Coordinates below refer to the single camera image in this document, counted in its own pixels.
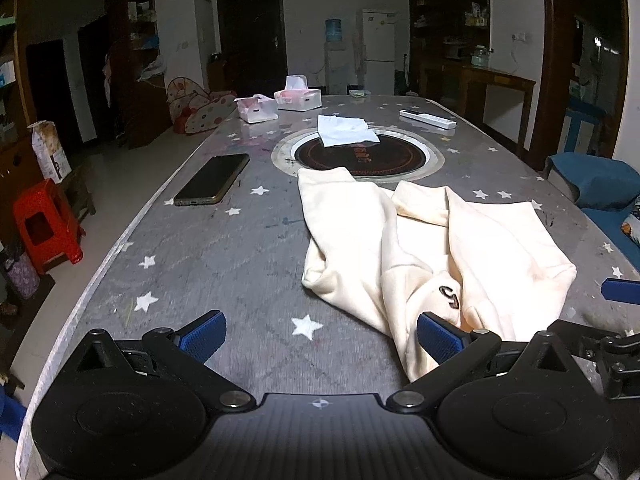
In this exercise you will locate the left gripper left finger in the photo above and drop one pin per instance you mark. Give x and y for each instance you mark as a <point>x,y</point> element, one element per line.
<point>184,353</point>

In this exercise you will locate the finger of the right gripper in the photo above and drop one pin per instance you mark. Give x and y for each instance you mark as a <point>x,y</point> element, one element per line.
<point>626,291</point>

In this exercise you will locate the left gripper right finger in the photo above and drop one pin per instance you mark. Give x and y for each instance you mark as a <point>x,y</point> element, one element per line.
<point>461,358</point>

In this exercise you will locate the cream white garment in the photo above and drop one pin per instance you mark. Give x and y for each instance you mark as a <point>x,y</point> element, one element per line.
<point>386,256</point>

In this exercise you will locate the blue sofa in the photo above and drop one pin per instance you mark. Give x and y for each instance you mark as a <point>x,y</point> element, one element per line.
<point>606,191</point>

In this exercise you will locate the black smartphone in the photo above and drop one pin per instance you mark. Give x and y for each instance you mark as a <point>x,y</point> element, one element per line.
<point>212,182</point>

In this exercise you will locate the purple patterned bin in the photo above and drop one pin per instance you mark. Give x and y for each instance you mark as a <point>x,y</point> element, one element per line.
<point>22,275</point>

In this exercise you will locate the red plastic stool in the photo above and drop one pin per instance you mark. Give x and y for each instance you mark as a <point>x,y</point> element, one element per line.
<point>47,225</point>

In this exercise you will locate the round black induction hob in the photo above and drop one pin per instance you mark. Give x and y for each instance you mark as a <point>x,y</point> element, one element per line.
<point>398,155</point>

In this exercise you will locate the brown paper bag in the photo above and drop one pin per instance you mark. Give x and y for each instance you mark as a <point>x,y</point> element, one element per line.
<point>49,152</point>

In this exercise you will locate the dark wooden side table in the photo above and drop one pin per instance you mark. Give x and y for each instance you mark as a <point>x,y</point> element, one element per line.
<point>473,83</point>

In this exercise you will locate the white remote control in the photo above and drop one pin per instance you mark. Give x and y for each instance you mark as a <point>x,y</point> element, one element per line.
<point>428,119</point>

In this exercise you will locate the polka dot play tent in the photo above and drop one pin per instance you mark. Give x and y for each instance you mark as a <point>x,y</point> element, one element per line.
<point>193,110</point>

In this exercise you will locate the white pink open box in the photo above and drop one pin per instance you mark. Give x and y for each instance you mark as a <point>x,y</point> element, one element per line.
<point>257,109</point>

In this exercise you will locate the white paper tissue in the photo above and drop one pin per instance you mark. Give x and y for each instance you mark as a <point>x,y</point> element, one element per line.
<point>338,131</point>

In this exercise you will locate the pink tissue box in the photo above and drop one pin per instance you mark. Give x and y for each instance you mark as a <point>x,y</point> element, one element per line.
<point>297,96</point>

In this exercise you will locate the water dispenser with blue bottle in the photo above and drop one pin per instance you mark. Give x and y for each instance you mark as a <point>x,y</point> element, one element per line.
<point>336,63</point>

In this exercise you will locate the dark wooden door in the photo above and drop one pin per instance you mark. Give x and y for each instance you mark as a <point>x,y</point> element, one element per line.
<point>253,45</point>

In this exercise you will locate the white refrigerator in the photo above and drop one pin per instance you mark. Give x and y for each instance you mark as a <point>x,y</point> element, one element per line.
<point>377,51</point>

